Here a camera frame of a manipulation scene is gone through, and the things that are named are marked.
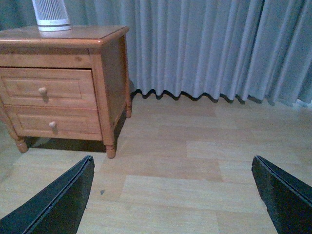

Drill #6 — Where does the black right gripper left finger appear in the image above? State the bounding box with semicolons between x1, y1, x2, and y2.
0;156;95;234

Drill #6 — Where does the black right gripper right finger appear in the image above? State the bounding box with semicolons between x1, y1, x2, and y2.
252;156;312;234

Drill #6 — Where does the wooden drawer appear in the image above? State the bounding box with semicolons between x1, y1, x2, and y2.
0;68;97;109
5;105;102;140

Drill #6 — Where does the wooden nightstand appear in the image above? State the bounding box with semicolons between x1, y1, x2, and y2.
0;26;132;158

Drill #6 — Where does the grey curtain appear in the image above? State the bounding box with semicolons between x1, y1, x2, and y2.
0;0;312;108

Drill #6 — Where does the white air purifier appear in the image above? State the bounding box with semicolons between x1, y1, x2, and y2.
32;0;72;32

